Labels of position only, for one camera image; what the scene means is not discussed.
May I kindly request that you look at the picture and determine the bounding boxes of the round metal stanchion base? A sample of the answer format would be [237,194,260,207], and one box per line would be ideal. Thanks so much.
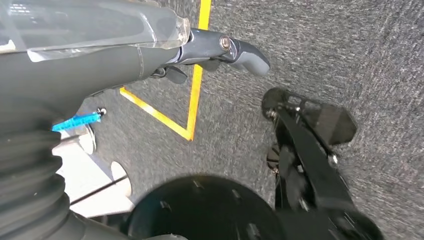
[77,124,98,156]

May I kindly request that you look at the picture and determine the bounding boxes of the yellow floor tape square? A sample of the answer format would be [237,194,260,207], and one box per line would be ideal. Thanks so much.
[119,0,213,142]

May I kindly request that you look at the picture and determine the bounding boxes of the black robot left leg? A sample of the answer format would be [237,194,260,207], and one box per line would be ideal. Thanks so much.
[120,86,385,240]

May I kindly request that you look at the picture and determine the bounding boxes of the blue metal shelf rack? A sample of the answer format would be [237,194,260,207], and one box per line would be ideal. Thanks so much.
[51,107,108,133]

